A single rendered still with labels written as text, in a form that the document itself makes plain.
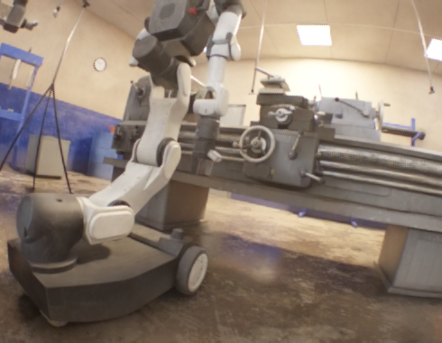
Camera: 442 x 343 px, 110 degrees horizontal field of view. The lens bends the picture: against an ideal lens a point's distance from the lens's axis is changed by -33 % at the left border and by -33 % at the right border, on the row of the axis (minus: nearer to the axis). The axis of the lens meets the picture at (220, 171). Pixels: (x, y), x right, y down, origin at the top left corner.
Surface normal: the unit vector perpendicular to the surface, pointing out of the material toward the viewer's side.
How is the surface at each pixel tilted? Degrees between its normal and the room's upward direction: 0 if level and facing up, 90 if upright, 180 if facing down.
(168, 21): 97
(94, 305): 90
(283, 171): 90
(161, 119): 85
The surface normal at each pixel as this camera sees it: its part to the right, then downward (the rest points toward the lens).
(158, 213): -0.47, -0.09
